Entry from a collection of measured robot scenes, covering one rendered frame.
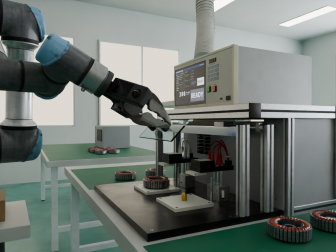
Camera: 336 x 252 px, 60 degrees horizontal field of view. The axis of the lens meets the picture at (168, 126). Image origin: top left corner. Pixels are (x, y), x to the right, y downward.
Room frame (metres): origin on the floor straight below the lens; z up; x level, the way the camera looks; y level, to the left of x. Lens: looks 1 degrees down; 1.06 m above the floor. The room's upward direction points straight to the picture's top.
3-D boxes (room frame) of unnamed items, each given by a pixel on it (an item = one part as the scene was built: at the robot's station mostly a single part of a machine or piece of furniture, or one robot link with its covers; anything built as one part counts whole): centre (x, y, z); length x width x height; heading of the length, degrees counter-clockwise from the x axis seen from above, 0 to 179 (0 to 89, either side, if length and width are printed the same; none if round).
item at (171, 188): (1.24, 0.05, 0.78); 0.15 x 0.15 x 0.01; 26
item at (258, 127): (1.21, -0.16, 1.04); 0.62 x 0.02 x 0.03; 26
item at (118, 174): (1.57, 0.23, 0.77); 0.11 x 0.11 x 0.04
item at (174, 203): (1.02, -0.06, 0.78); 0.15 x 0.15 x 0.01; 26
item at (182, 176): (1.30, -0.08, 0.80); 0.07 x 0.05 x 0.06; 26
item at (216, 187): (1.08, -0.19, 0.80); 0.07 x 0.05 x 0.06; 26
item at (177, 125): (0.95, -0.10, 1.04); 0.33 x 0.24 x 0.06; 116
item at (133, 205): (1.14, -0.02, 0.76); 0.64 x 0.47 x 0.02; 26
